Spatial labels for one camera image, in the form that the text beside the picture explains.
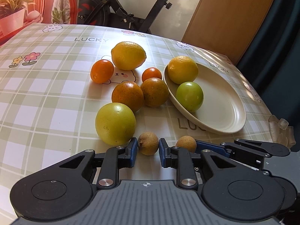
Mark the yellow lemon with tip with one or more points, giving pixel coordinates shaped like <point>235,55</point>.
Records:
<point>128,55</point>

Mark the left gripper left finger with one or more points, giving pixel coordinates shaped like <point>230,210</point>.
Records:
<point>113,160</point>

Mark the plaid bunny tablecloth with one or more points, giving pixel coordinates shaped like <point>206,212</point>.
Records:
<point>49,102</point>

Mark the wooden door panel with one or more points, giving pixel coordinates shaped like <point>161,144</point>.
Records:
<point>226,26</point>

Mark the yellow-green apple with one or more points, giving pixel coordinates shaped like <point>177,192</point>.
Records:
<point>115,124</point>

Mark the round yellow lemon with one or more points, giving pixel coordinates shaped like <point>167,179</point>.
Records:
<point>182,69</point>

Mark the small round orange tangerine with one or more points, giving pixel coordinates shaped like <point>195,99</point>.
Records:
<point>151,72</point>

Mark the beige round plate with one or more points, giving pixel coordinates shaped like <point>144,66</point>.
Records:
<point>222,111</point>

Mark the dark teal curtain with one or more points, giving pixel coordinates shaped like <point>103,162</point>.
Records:
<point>271,62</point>

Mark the oval bright orange kumquat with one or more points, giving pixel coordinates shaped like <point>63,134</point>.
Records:
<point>102,71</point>

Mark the brownish orange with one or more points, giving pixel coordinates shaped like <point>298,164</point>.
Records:
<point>130,94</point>
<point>155,92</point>

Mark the printed backdrop cloth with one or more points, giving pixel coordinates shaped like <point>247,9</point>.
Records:
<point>18,14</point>

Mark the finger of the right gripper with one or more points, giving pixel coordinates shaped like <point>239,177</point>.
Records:
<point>245,151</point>

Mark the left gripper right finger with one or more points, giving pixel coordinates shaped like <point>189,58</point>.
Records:
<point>183,161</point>

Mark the brown longan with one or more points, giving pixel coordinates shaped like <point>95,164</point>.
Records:
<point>148,143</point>
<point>187,142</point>

